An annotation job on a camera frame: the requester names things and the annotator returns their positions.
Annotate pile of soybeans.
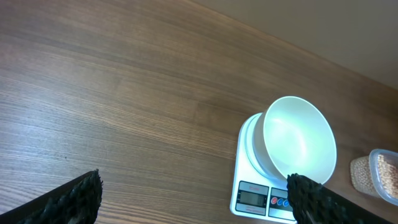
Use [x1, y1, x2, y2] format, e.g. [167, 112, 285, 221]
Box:
[350, 154, 398, 200]

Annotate white bowl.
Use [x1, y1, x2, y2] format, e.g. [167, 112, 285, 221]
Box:
[252, 96, 337, 184]

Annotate clear plastic container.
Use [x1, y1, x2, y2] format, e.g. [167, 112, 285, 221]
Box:
[349, 148, 398, 207]

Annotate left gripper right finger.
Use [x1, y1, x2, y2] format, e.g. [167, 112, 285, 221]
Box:
[287, 174, 392, 224]

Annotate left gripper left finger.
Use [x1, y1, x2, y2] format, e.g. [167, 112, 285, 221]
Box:
[1, 169, 103, 224]

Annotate white digital kitchen scale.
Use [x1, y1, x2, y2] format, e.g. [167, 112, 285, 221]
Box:
[229, 113, 296, 223]

